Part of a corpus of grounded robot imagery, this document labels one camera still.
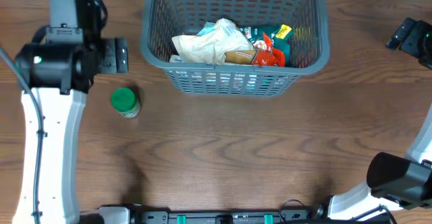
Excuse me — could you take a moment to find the green lid jar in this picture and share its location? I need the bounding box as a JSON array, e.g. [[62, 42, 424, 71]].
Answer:
[[111, 88, 141, 118]]

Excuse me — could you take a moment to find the tissue multipack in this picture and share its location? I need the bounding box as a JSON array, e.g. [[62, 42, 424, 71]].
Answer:
[[168, 54, 257, 86]]

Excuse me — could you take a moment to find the cream paper pouch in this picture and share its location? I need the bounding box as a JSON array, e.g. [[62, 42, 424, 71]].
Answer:
[[171, 18, 254, 65]]

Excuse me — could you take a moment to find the light blue snack packet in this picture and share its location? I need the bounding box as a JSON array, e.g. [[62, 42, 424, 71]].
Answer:
[[196, 22, 215, 36]]

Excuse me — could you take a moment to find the green coffee bag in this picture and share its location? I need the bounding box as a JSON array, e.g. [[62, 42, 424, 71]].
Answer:
[[239, 24, 294, 67]]

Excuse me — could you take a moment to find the orange spaghetti packet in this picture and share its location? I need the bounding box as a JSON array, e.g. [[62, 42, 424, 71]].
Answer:
[[225, 50, 285, 67]]

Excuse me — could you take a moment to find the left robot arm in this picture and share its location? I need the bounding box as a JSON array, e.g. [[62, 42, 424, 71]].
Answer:
[[13, 0, 129, 223]]

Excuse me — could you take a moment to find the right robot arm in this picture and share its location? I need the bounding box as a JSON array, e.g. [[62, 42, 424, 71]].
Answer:
[[315, 114, 431, 223]]

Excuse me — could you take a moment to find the grey plastic basket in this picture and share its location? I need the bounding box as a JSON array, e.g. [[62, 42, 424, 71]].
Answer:
[[140, 0, 330, 97]]

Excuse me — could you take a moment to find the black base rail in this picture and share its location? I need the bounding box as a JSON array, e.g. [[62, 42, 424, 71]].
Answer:
[[130, 207, 392, 224]]

